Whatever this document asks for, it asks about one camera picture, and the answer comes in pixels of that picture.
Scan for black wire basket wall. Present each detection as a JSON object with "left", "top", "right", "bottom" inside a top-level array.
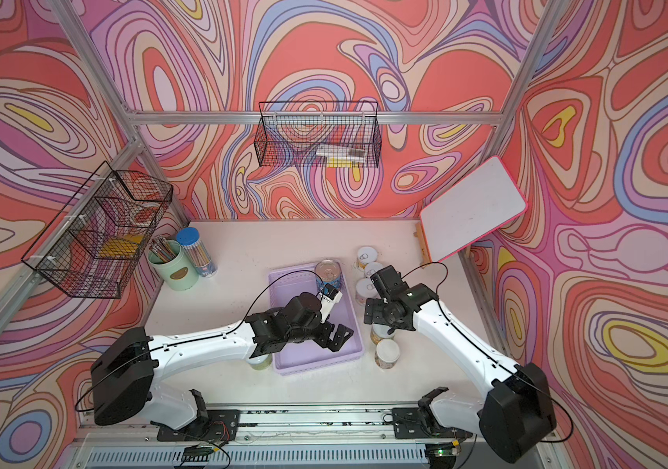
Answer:
[
  {"left": 21, "top": 162, "right": 174, "bottom": 299},
  {"left": 254, "top": 99, "right": 382, "bottom": 169}
]

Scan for white lid can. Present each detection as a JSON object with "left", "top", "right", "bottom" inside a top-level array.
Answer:
[
  {"left": 246, "top": 354, "right": 273, "bottom": 371},
  {"left": 375, "top": 339, "right": 401, "bottom": 369},
  {"left": 355, "top": 277, "right": 379, "bottom": 305},
  {"left": 370, "top": 324, "right": 396, "bottom": 345},
  {"left": 355, "top": 245, "right": 378, "bottom": 271},
  {"left": 364, "top": 262, "right": 384, "bottom": 277}
]

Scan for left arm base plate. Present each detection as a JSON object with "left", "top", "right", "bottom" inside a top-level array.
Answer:
[{"left": 157, "top": 389, "right": 240, "bottom": 444}]

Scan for wooden easel stand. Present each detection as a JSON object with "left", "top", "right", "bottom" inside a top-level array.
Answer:
[{"left": 414, "top": 222, "right": 432, "bottom": 264}]

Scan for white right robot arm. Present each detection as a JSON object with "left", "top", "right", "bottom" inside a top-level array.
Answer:
[{"left": 364, "top": 266, "right": 557, "bottom": 463}]

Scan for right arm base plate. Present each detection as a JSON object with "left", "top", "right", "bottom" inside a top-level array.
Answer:
[{"left": 383, "top": 387, "right": 472, "bottom": 442}]

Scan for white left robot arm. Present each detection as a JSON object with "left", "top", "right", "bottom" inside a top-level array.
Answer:
[{"left": 91, "top": 285, "right": 353, "bottom": 430}]

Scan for blue lid pencil tube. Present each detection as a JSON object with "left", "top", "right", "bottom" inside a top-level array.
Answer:
[{"left": 175, "top": 227, "right": 218, "bottom": 277}]

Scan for black wire basket back wall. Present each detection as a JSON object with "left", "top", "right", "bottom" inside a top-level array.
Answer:
[{"left": 254, "top": 99, "right": 382, "bottom": 169}]

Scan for black wire basket left wall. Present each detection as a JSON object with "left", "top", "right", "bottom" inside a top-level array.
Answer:
[{"left": 21, "top": 162, "right": 174, "bottom": 299}]

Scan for pink framed whiteboard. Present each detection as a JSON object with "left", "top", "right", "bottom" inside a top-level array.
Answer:
[{"left": 419, "top": 156, "right": 528, "bottom": 262}]

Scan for white lid can front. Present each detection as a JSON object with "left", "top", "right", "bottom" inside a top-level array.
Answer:
[{"left": 355, "top": 277, "right": 379, "bottom": 305}]

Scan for green pencil cup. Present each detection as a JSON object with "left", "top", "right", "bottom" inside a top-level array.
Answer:
[{"left": 147, "top": 236, "right": 199, "bottom": 291}]

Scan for white lid can back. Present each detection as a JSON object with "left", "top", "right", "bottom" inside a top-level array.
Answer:
[{"left": 355, "top": 245, "right": 378, "bottom": 271}]

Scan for purple plastic basket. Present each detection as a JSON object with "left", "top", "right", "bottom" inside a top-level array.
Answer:
[{"left": 269, "top": 259, "right": 364, "bottom": 375}]

